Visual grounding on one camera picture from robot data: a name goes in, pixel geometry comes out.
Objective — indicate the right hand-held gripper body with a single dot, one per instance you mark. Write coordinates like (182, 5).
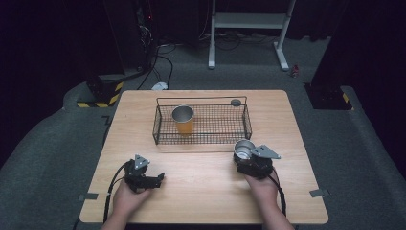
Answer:
(261, 166)

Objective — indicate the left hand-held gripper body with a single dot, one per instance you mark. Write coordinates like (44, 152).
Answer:
(135, 177)

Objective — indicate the silver metal cup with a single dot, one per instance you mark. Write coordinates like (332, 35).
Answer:
(243, 149)

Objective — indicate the orange cup with metal lining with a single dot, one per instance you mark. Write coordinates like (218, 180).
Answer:
(183, 126)

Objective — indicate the person's right hand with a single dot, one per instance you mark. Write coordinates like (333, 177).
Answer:
(263, 191)

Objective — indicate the person's left hand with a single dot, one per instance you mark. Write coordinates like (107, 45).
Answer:
(126, 201)

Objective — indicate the grey tape piece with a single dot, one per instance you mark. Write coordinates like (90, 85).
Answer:
(319, 193)
(88, 196)

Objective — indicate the grey round disc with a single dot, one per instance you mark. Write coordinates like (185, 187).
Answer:
(236, 102)

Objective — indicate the black yellow striped stand base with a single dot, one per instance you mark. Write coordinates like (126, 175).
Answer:
(102, 96)
(328, 97)

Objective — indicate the small red object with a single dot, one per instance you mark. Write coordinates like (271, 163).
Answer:
(295, 71)

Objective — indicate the dark computer tower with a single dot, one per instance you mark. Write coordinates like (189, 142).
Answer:
(134, 32)

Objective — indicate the white metal stand frame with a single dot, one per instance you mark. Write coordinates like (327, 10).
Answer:
(249, 20)

